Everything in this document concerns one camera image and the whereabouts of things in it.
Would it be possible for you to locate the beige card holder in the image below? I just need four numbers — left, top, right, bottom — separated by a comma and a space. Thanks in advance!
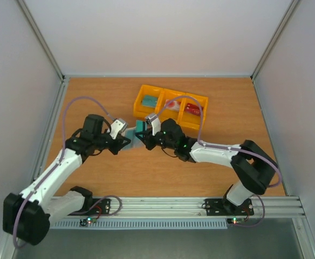
122, 127, 144, 151

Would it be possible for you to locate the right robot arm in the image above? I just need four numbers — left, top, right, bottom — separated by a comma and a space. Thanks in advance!
135, 119, 277, 215

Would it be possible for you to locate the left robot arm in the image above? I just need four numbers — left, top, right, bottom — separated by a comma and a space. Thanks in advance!
3, 114, 131, 248

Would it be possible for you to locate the pink red card in bin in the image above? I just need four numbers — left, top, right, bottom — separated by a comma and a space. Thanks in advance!
165, 99, 181, 112

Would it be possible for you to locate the green card in bin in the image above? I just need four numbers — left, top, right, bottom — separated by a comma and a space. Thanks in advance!
141, 95, 158, 108

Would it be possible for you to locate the yellow plastic bin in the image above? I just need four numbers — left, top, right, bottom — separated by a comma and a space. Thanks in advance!
177, 93, 209, 130
155, 88, 185, 122
133, 84, 165, 119

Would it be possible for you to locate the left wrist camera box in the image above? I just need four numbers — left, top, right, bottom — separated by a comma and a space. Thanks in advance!
109, 118, 128, 140

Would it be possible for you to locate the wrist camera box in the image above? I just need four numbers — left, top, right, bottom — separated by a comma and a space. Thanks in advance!
145, 113, 161, 136
109, 118, 128, 140

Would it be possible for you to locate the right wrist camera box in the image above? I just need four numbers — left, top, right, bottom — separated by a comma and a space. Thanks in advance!
145, 113, 161, 136

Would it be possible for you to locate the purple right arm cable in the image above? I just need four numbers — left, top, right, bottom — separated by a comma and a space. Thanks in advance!
154, 95, 284, 187

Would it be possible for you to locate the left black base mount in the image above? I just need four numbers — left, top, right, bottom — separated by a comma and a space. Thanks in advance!
72, 198, 111, 216

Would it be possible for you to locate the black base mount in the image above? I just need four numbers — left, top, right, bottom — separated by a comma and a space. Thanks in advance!
201, 198, 254, 216
72, 198, 111, 216

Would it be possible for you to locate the grey slotted cable duct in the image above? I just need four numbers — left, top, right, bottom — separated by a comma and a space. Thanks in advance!
51, 219, 227, 230

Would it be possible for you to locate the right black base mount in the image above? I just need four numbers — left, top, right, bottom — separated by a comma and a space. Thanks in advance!
201, 198, 254, 216

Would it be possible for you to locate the aluminium front rail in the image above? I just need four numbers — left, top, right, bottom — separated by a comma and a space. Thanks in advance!
49, 196, 305, 220

